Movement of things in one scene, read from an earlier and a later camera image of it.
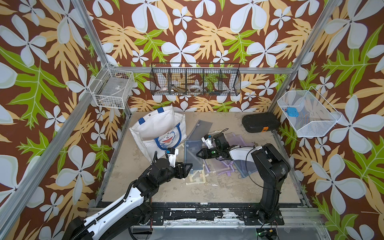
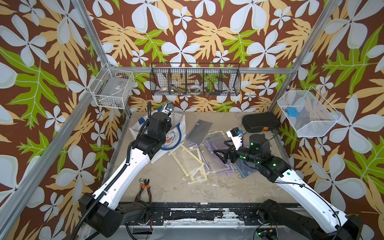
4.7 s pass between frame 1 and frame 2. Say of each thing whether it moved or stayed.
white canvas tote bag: stayed
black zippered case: stayed
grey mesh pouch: stayed
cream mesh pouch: moved
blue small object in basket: stayed
